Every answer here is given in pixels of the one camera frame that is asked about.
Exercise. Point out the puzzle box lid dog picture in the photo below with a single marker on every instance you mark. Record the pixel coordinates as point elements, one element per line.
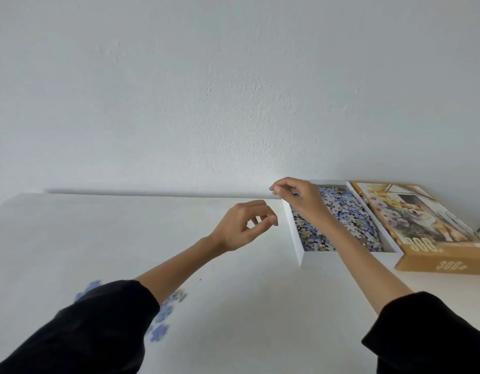
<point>423,229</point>

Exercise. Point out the person's right forearm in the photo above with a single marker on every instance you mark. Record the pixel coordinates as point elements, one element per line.
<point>364,268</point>

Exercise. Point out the person's right hand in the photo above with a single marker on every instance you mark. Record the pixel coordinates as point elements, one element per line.
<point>308,200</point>

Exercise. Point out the pile of loose puzzle pieces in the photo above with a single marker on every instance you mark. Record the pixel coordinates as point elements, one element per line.
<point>349,214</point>

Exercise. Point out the person's left hand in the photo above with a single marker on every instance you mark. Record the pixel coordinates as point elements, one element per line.
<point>232,233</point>

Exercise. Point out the person's left thumb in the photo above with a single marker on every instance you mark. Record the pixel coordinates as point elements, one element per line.
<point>261,230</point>

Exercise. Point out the person's left forearm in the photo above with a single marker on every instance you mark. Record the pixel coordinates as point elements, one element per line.
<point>107,323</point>

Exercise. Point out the person's right thumb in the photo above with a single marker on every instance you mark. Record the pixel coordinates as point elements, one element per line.
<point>290,195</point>

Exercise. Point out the blue puzzle piece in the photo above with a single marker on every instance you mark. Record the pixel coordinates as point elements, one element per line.
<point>164,313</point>
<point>88,288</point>
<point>180,296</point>
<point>159,333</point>

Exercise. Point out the white cardboard puzzle box tray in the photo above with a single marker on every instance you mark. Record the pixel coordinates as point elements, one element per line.
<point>298,245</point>

